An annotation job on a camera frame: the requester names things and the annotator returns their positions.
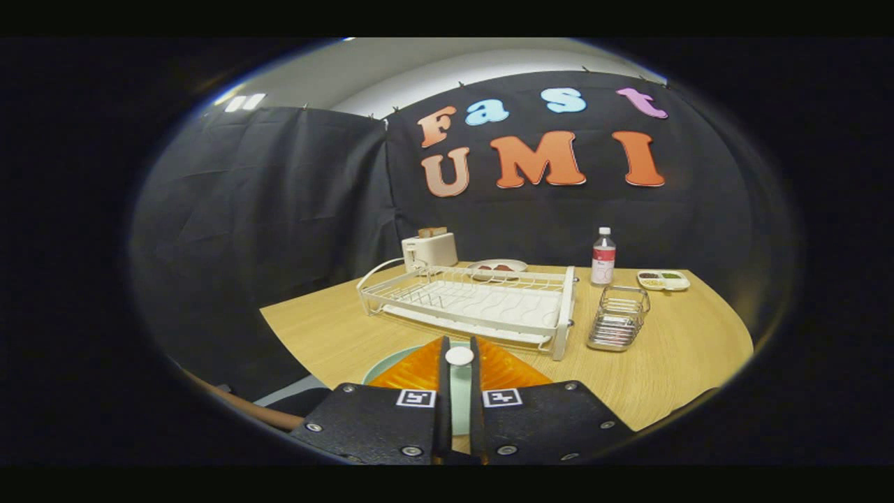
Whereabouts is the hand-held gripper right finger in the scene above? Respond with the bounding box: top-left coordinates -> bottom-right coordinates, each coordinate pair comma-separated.
469,336 -> 636,465

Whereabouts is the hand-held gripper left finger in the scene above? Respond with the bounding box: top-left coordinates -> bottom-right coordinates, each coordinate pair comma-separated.
290,336 -> 453,465

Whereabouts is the light green plate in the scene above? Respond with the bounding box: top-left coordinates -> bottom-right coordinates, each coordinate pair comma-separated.
361,340 -> 490,437

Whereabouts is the white wire dish rack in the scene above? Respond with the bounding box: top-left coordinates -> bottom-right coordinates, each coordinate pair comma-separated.
356,258 -> 578,361

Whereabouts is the metal wire basket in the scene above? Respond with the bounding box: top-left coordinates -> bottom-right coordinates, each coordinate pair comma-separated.
587,284 -> 651,352

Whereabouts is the white plate with meat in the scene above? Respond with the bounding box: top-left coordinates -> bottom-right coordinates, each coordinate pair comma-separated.
467,259 -> 529,280

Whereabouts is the white divided condiment dish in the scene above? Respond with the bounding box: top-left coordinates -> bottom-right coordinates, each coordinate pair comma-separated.
637,270 -> 691,292

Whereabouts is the white toaster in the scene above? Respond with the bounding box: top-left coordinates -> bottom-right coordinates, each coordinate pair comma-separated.
402,232 -> 459,273

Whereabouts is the clear bottle with red label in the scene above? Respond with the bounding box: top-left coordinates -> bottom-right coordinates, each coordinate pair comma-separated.
591,226 -> 617,286

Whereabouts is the black backdrop cloth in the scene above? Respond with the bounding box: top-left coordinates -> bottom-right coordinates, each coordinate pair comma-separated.
129,70 -> 797,402

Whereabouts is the brown curved rail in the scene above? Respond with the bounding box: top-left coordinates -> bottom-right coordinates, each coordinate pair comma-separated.
180,369 -> 305,431

